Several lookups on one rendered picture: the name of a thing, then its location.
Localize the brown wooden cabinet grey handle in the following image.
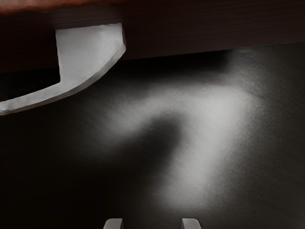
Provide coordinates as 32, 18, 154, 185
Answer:
0, 0, 305, 116

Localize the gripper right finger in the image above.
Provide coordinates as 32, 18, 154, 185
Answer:
181, 217, 202, 229

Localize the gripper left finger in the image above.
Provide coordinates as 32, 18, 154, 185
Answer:
103, 218, 123, 229

